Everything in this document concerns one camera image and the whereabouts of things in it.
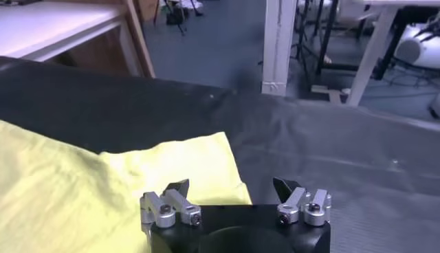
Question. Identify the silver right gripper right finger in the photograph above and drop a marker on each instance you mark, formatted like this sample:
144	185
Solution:
297	203

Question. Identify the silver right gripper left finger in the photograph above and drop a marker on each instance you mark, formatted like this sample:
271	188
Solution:
165	208

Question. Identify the yellow-green t-shirt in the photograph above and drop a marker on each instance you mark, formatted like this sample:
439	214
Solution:
68	199

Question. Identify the black plastic table cover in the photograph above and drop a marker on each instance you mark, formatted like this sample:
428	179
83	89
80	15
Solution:
326	154

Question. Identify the tall white cardboard box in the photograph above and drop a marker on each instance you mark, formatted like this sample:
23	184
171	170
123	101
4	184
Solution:
278	48

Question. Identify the white standing desk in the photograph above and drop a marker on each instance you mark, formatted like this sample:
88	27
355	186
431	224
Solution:
373	55

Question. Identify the black tripod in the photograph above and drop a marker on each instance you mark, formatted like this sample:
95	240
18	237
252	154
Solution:
175	15

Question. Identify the white humanoid robot with base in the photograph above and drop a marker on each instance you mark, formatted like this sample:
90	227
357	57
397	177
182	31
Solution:
416	48

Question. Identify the white rectangular table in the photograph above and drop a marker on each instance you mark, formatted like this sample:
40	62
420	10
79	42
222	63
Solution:
44	27

